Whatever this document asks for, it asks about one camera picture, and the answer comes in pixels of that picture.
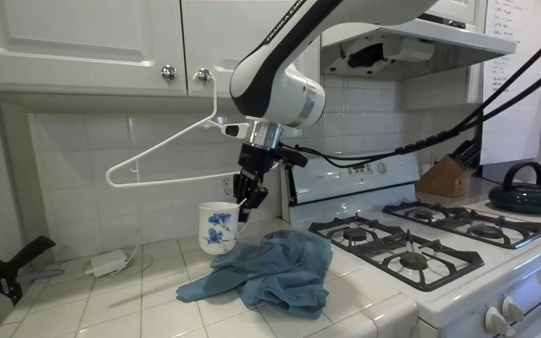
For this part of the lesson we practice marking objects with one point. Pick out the white gas stove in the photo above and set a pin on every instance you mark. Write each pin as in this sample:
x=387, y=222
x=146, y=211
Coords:
x=345, y=188

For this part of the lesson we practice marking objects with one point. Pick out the black stove grate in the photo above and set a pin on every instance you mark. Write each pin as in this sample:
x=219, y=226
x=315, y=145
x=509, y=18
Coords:
x=413, y=260
x=486, y=230

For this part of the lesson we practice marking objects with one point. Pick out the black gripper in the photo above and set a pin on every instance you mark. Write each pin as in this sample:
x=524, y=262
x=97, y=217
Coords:
x=255, y=162

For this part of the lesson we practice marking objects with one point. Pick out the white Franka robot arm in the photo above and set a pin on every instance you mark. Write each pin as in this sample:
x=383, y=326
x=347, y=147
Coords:
x=281, y=87

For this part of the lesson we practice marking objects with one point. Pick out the black kettle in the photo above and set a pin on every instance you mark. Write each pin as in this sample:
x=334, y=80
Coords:
x=524, y=198

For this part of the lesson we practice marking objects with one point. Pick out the white stove knob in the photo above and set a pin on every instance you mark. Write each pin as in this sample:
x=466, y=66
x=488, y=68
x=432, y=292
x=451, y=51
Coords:
x=496, y=320
x=511, y=309

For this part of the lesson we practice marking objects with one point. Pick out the silver cabinet knob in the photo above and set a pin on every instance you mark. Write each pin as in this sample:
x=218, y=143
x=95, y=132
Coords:
x=167, y=72
x=203, y=74

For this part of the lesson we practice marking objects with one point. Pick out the white wall outlet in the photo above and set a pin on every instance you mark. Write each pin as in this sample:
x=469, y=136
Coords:
x=225, y=187

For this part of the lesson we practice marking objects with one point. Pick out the blue cloth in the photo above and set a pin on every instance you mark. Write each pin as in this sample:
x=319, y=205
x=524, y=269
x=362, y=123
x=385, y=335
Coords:
x=270, y=275

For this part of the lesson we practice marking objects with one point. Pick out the white power adapter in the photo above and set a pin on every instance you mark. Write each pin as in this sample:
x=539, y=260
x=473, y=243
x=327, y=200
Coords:
x=107, y=264

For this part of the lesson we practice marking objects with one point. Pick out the black clamp mount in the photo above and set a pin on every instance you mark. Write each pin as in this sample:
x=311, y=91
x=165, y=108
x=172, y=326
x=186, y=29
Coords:
x=13, y=269

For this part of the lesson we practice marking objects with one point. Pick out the white plastic clothes hanger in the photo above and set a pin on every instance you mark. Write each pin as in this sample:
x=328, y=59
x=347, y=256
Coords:
x=150, y=145

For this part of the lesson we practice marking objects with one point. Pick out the white mug blue flowers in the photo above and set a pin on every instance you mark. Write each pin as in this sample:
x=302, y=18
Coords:
x=216, y=228

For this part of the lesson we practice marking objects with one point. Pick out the white range hood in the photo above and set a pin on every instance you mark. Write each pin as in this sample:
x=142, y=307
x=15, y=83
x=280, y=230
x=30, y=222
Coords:
x=420, y=44

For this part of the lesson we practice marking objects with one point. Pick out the white cabinet door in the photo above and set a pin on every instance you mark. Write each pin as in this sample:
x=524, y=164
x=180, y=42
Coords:
x=219, y=31
x=75, y=38

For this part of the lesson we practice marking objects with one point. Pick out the wooden knife block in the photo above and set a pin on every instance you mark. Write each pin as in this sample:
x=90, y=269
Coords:
x=445, y=179

